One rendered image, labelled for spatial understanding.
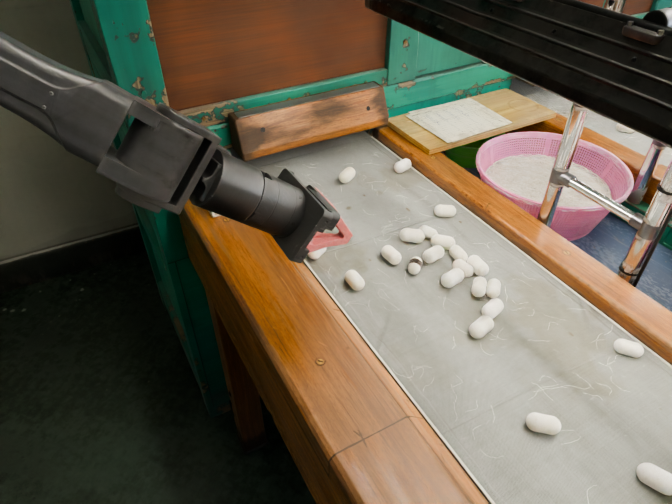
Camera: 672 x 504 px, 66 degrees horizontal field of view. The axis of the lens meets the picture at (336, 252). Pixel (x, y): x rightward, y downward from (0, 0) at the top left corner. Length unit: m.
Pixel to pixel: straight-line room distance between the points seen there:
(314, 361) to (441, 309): 0.20
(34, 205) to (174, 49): 1.14
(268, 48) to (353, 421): 0.63
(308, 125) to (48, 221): 1.21
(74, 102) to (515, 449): 0.52
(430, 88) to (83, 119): 0.82
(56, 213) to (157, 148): 1.50
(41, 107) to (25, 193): 1.45
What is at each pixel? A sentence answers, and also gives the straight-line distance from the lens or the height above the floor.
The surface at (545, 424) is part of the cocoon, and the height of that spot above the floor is 0.76.
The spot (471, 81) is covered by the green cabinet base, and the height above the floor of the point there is 0.81.
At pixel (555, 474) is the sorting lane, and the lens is 0.60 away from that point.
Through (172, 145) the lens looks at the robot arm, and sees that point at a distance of 0.45.
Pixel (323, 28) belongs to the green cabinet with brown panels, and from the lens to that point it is 0.97.
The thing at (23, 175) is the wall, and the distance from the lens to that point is 1.87.
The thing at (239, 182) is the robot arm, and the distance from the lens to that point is 0.49.
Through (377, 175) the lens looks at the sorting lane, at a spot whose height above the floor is 0.74.
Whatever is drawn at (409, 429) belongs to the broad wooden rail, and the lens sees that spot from 0.56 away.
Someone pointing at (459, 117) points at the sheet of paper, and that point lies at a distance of 1.11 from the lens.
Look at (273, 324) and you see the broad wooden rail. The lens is 0.64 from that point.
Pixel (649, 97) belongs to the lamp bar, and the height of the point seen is 1.07.
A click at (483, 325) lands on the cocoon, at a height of 0.76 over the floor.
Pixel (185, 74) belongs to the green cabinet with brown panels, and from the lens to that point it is 0.90.
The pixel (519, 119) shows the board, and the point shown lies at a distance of 1.14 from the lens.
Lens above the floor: 1.24
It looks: 40 degrees down
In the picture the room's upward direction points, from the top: straight up
